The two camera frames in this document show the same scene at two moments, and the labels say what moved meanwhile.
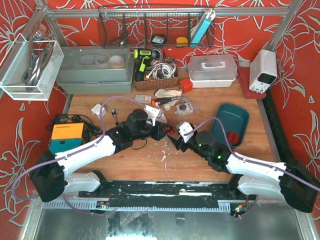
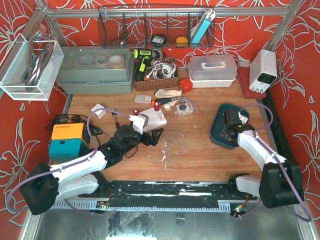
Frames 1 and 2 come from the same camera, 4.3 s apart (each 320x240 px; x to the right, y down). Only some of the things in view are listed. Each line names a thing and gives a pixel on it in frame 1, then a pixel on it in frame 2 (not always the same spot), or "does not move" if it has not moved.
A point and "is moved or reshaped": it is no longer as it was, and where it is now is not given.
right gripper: [180, 142] → [223, 135]
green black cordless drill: [145, 57] does not move
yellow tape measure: [181, 41] does not move
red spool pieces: [230, 136] is moved or reshaped
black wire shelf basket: [156, 26] does not move
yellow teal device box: [65, 136] does not move
